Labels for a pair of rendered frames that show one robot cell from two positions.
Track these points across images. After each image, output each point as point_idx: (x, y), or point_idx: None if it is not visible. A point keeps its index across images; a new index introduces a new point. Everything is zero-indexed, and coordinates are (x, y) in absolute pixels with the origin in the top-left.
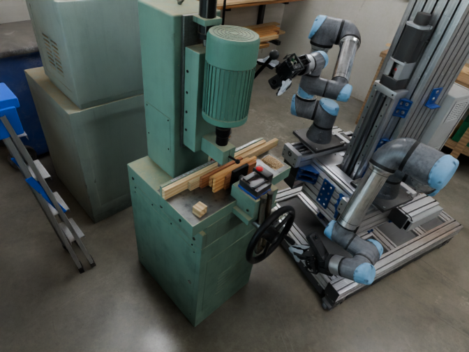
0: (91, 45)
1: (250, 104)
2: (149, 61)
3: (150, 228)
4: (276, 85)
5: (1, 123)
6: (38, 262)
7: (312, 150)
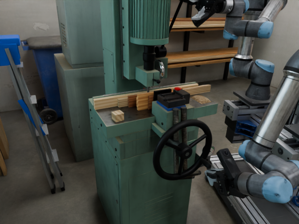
0: (83, 23)
1: (217, 100)
2: (103, 11)
3: (98, 154)
4: (198, 22)
5: (6, 54)
6: (28, 181)
7: (248, 104)
